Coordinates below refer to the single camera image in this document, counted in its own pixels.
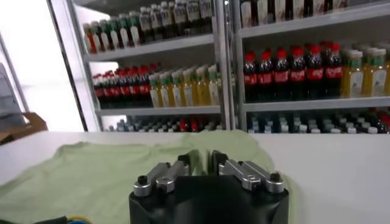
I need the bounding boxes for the red-capped cola bottle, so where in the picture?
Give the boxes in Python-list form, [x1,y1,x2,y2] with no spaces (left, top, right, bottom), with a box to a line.
[324,43,344,99]
[243,52,259,103]
[128,68,141,107]
[273,48,290,102]
[119,69,131,107]
[289,46,307,101]
[93,74,104,107]
[102,72,113,107]
[110,71,122,107]
[137,66,152,107]
[258,50,274,102]
[306,45,325,100]

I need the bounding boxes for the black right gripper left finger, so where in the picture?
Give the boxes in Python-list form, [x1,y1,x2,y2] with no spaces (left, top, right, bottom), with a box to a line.
[133,153,191,197]

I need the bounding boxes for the dark bottle white blue label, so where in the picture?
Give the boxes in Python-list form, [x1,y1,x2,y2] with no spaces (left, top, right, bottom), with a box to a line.
[149,3,164,42]
[199,0,214,33]
[173,0,188,37]
[160,1,175,40]
[139,6,155,44]
[186,0,201,35]

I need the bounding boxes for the black metal frame pole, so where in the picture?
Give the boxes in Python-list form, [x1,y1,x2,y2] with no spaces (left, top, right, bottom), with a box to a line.
[45,0,91,133]

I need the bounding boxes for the open brown cardboard box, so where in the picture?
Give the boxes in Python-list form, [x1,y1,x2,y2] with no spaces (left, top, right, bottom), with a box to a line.
[0,111,49,145]

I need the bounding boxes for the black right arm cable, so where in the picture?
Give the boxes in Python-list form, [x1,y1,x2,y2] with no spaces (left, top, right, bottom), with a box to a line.
[0,215,69,224]

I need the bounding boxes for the yellow juice bottle white cap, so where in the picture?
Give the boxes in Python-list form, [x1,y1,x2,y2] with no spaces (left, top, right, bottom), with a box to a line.
[160,72,172,107]
[170,71,183,107]
[194,66,210,106]
[182,68,196,107]
[149,74,162,108]
[340,51,365,99]
[207,64,221,106]
[362,48,388,97]

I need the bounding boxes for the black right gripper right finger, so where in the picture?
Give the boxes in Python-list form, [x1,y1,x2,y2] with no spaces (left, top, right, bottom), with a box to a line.
[211,150,285,195]

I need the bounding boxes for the light green polo shirt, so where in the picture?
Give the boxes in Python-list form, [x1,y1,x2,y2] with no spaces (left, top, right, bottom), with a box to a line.
[0,129,298,224]

